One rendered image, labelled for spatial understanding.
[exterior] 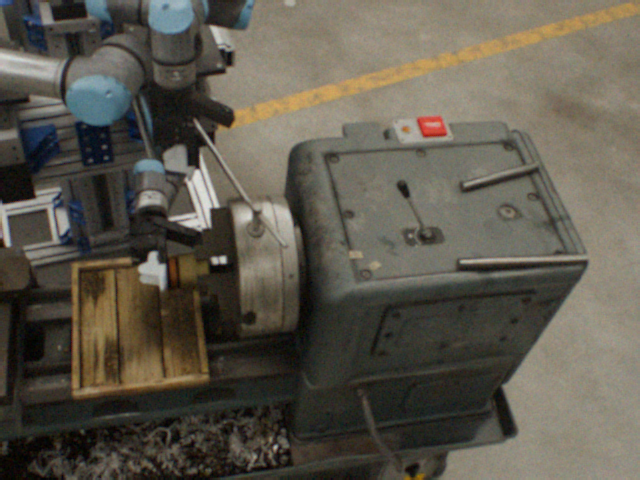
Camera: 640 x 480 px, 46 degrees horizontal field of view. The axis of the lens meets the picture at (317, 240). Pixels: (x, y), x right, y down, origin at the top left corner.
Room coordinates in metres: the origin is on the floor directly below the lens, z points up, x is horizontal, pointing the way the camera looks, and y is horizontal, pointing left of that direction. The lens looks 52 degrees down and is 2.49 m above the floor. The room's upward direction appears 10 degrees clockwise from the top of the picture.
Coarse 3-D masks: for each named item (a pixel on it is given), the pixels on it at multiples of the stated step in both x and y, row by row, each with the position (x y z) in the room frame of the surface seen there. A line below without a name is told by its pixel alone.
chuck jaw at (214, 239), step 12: (228, 204) 1.05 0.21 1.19; (216, 216) 1.01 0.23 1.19; (228, 216) 1.02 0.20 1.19; (204, 228) 1.01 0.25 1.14; (216, 228) 1.00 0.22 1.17; (228, 228) 1.00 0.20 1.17; (204, 240) 0.97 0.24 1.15; (216, 240) 0.98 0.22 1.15; (228, 240) 0.99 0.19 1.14; (204, 252) 0.96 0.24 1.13; (216, 252) 0.96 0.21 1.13; (228, 252) 0.97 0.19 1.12
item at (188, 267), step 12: (192, 252) 0.96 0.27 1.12; (168, 264) 0.92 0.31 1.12; (180, 264) 0.92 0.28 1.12; (192, 264) 0.92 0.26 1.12; (204, 264) 0.94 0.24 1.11; (168, 276) 0.89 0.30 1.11; (180, 276) 0.90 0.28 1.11; (192, 276) 0.90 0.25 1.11; (168, 288) 0.88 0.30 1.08; (180, 288) 0.89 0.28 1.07; (192, 288) 0.89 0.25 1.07
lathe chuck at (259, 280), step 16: (240, 208) 1.01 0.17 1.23; (272, 208) 1.03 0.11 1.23; (240, 224) 0.97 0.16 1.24; (272, 224) 0.98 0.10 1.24; (240, 240) 0.93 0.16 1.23; (256, 240) 0.94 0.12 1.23; (272, 240) 0.94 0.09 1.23; (240, 256) 0.90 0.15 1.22; (256, 256) 0.91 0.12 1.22; (272, 256) 0.91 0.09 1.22; (240, 272) 0.87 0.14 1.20; (256, 272) 0.88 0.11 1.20; (272, 272) 0.89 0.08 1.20; (240, 288) 0.85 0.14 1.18; (256, 288) 0.86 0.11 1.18; (272, 288) 0.86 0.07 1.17; (240, 304) 0.84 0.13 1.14; (256, 304) 0.84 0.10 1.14; (272, 304) 0.85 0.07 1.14; (240, 320) 0.83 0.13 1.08; (256, 320) 0.83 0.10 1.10; (272, 320) 0.84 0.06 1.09; (240, 336) 0.83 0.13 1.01
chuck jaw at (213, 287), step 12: (204, 276) 0.91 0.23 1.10; (216, 276) 0.91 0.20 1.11; (228, 276) 0.92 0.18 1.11; (204, 288) 0.88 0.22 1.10; (216, 288) 0.88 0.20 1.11; (228, 288) 0.89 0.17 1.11; (216, 300) 0.86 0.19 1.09; (228, 300) 0.85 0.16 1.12; (228, 312) 0.83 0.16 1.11; (240, 312) 0.84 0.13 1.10; (252, 312) 0.83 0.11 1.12
